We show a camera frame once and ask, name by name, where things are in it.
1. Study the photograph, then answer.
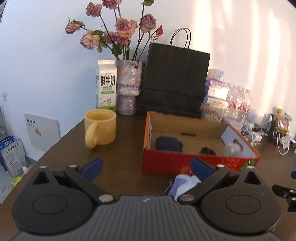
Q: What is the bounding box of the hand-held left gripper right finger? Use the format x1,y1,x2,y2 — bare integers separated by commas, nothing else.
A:
177,157,265,205

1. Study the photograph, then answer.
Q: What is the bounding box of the red label water bottle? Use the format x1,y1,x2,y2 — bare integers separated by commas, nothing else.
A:
242,89,252,120
225,83,237,116
233,86,245,118

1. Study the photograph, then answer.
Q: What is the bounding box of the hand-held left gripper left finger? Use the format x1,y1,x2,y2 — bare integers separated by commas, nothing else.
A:
32,156,116,205

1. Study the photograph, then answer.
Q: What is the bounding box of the black paper bag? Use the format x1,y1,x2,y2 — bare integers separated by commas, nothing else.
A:
139,28,211,118

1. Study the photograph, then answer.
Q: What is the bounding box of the white wall panel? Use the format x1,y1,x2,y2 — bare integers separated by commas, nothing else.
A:
24,113,61,153

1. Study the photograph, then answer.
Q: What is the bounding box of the blue white packet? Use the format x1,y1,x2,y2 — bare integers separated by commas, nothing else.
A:
1,138,29,177
0,136,16,172

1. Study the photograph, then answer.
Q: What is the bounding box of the white flat box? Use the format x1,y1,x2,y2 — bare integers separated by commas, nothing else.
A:
203,95,228,107

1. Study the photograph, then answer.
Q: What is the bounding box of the purple woven pouch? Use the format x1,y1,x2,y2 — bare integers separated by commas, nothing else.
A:
165,174,201,201

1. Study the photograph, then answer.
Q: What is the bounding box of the white face mask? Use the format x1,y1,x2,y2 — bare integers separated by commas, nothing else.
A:
279,136,293,149

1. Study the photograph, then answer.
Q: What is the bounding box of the purple tissue pack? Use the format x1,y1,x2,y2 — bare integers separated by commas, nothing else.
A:
205,69,229,98

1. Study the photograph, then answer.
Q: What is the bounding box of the purple textured vase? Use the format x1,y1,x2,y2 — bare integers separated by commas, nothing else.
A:
115,59,145,116

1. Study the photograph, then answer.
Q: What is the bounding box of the yellow ceramic mug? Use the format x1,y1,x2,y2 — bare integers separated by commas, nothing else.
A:
84,109,117,149

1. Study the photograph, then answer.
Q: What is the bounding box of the white cable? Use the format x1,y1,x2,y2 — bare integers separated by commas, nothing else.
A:
273,131,290,156

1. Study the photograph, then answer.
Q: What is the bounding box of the clear plastic bag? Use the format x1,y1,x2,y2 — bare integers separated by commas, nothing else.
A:
222,142,243,156

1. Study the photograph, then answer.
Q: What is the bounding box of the dried pink flower bouquet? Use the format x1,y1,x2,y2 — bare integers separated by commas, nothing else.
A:
65,0,163,60

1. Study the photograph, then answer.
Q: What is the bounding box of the yellow pink snack packet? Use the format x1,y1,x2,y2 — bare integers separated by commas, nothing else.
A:
276,108,292,135

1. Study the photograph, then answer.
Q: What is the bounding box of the red cardboard box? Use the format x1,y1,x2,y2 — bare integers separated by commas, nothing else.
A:
142,111,261,175

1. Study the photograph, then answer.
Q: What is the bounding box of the clear patterned box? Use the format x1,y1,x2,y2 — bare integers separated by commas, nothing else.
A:
200,103,226,123

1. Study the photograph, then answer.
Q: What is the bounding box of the navy fabric pouch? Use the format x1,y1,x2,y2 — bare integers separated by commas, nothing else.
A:
155,136,184,153

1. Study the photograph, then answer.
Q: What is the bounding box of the black desk device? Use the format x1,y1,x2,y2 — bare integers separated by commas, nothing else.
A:
266,115,279,137

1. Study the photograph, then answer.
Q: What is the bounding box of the white green milk carton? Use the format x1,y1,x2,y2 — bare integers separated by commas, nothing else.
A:
95,60,117,112

